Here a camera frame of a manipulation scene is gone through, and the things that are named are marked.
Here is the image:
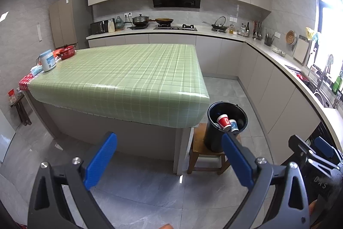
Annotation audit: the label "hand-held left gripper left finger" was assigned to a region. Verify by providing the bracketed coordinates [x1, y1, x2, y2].
[27, 132, 118, 229]

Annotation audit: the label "black built-in oven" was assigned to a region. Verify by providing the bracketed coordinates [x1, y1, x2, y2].
[305, 122, 335, 154]

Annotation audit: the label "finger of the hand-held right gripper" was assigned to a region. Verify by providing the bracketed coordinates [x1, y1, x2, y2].
[289, 135, 343, 170]
[314, 136, 343, 162]

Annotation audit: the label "utensil holder with utensils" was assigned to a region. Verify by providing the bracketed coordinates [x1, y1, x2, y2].
[252, 21, 263, 40]

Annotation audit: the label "green checked tablecloth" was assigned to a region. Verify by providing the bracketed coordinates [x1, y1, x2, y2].
[28, 44, 210, 129]

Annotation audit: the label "grey table base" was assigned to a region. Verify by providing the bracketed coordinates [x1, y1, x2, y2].
[23, 89, 195, 175]

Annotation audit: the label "red patterned cloth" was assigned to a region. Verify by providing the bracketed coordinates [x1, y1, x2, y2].
[19, 74, 34, 90]

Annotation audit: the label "pan with glass lid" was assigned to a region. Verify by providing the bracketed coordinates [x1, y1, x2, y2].
[202, 16, 229, 32]

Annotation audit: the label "black plastic bucket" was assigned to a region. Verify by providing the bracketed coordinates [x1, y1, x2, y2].
[203, 102, 248, 153]

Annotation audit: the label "metal kitchen faucet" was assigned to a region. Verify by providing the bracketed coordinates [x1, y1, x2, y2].
[316, 54, 335, 90]

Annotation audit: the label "beige refrigerator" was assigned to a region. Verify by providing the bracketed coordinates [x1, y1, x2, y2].
[49, 0, 93, 49]

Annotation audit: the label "white cutting board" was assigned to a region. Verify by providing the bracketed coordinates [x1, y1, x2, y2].
[293, 35, 311, 66]

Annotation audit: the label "black gas hob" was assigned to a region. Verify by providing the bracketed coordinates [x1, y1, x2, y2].
[153, 24, 198, 31]

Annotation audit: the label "black lidded pan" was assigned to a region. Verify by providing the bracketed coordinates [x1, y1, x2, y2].
[132, 14, 156, 26]

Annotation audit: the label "black knife holder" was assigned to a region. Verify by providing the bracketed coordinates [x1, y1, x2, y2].
[264, 30, 274, 46]

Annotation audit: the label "wooden stool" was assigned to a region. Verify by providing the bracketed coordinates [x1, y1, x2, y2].
[187, 123, 242, 175]

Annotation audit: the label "black microwave oven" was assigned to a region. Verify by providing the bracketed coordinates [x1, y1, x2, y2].
[90, 20, 108, 35]

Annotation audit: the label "dark wooden bench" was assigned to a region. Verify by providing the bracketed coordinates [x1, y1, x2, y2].
[10, 95, 32, 126]

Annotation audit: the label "grey kitchen counter cabinets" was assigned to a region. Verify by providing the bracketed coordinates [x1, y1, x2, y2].
[86, 28, 343, 165]

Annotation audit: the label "white blue rice cooker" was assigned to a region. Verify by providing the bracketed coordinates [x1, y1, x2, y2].
[38, 50, 57, 72]

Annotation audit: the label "round bamboo strainer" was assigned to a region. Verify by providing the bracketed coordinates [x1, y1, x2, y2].
[285, 30, 297, 44]

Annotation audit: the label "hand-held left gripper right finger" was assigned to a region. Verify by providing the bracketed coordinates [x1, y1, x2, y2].
[221, 132, 311, 229]

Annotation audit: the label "green dish soap bottle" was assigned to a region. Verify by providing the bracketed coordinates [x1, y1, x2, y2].
[332, 69, 343, 94]

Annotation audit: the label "yellow rubber gloves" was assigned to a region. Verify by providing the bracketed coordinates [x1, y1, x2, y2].
[305, 27, 320, 44]

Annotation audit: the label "red enamel pot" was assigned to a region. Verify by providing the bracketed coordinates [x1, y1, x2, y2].
[55, 45, 76, 60]

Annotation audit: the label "kitchen sink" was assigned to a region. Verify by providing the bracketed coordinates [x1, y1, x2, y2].
[300, 73, 338, 109]

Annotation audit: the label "kitchen window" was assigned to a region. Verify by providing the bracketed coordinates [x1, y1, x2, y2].
[312, 0, 343, 68]

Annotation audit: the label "red paper cup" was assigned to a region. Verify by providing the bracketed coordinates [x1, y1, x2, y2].
[217, 114, 230, 131]

